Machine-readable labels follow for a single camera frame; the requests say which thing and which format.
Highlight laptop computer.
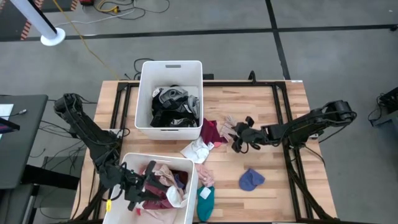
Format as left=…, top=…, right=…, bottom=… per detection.
left=0, top=117, right=21, bottom=134

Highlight black mat hazard stripes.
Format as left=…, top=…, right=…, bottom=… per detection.
left=0, top=0, right=44, bottom=42

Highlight teal garment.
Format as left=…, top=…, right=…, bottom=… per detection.
left=196, top=185, right=216, bottom=223

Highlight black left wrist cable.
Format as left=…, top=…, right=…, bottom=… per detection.
left=107, top=185, right=126, bottom=202

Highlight white floor cable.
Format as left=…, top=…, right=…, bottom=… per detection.
left=54, top=7, right=137, bottom=28

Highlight yellow floor cable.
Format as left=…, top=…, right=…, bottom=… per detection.
left=51, top=0, right=121, bottom=81

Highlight black floor equipment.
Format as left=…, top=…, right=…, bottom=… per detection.
left=366, top=86, right=398, bottom=128

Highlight small crimson garment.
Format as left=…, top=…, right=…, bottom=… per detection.
left=200, top=118, right=228, bottom=146

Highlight black garment with waistband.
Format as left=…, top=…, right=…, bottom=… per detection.
left=150, top=93, right=200, bottom=125

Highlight white paper sheet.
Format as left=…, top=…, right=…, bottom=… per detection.
left=0, top=103, right=15, bottom=118

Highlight white black tower pole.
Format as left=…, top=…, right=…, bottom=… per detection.
left=9, top=0, right=67, bottom=47

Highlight pale pink garment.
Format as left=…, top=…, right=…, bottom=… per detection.
left=136, top=163, right=187, bottom=224

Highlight rose pink seamed garment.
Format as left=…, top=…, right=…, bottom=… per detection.
left=144, top=183, right=169, bottom=195

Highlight black floor cable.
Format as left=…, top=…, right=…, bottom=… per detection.
left=101, top=0, right=171, bottom=21

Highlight black side desk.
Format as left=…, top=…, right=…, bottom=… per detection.
left=0, top=94, right=49, bottom=190

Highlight light grey garment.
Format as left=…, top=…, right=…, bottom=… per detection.
left=186, top=95, right=201, bottom=119

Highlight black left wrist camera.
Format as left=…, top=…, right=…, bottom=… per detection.
left=145, top=159, right=157, bottom=180

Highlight periwinkle blue garment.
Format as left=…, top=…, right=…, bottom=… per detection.
left=174, top=174, right=186, bottom=189
left=238, top=168, right=266, bottom=192

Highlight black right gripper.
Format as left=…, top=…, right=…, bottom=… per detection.
left=231, top=122, right=266, bottom=154

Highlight black white Puma underwear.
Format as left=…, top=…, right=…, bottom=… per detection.
left=151, top=115, right=199, bottom=128

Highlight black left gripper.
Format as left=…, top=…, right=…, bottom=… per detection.
left=123, top=169, right=169, bottom=212

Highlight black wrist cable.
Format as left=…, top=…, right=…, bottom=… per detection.
left=107, top=185, right=126, bottom=202
left=245, top=141, right=264, bottom=151

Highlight plain white garment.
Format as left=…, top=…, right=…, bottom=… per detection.
left=165, top=185, right=189, bottom=208

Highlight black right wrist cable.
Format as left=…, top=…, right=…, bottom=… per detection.
left=245, top=141, right=264, bottom=151

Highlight white garment with tag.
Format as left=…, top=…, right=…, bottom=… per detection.
left=179, top=136, right=216, bottom=165

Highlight white perforated plastic bin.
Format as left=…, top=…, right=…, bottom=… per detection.
left=134, top=60, right=204, bottom=141
left=102, top=152, right=199, bottom=224

